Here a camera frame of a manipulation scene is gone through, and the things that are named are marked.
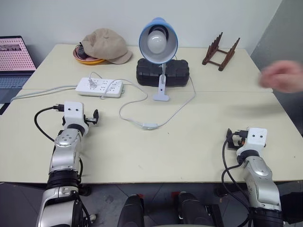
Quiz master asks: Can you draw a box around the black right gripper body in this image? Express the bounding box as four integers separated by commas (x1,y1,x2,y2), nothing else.
226,128,249,151

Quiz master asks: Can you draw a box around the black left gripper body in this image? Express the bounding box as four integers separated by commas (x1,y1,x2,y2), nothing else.
84,109,99,126

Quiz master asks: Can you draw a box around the blue desk lamp white clip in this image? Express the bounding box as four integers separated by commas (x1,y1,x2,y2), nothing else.
138,17,179,102

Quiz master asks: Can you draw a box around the person's bare hand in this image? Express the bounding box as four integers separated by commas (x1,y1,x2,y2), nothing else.
257,60,303,94

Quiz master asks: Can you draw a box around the white power strip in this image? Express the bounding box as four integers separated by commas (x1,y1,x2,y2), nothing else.
75,77,125,99

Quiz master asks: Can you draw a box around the orange and pink bowl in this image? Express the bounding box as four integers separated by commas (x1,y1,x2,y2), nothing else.
72,45,107,65

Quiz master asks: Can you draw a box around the black object in bowl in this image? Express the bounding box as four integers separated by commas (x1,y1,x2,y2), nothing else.
76,42,89,60

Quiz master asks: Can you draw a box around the beige cap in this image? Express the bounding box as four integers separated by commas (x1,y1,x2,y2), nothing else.
81,28,133,65

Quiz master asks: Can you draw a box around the dark rounded shape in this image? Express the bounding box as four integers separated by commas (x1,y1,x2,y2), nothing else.
177,191,214,227
117,193,145,227

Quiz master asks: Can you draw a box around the brown wooden rack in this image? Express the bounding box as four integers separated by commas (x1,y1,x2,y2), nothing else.
201,31,241,72

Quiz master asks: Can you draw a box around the black foam block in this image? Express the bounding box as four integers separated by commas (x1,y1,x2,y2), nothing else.
135,58,191,88

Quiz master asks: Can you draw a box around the white light bulb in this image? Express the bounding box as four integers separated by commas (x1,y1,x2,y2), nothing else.
146,30,166,54

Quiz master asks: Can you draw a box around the laptop with pink screen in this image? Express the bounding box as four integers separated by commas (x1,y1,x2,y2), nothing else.
0,35,37,116

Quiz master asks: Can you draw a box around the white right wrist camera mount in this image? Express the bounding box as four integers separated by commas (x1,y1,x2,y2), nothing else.
236,127,268,157

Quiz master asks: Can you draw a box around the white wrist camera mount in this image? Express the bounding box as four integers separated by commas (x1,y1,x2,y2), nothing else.
236,127,268,157
62,101,91,137

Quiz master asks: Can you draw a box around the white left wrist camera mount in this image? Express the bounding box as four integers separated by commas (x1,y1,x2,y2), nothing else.
62,101,91,137

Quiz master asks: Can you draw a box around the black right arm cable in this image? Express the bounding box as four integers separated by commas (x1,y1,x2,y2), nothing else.
221,132,252,227

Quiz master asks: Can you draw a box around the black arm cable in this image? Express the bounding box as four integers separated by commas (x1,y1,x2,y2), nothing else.
34,103,65,143
221,132,252,227

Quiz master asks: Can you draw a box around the white lamp cord with switch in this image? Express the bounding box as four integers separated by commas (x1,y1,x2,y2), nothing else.
119,70,197,131

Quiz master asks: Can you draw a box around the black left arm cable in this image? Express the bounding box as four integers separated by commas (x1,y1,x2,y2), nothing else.
34,103,65,143

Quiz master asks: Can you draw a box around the white power strip cable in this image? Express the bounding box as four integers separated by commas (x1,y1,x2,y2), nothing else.
10,85,79,103

